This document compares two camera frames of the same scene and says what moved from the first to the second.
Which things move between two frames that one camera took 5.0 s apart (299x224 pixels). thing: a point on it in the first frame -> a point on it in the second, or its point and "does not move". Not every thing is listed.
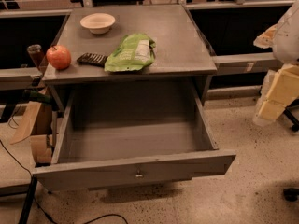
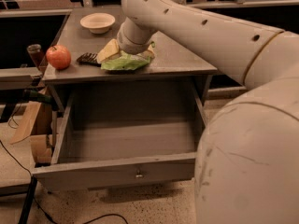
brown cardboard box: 37,123 does not move
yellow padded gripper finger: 266,39 -> 149,51
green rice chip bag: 134,52 does not move
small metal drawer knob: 138,175 does not move
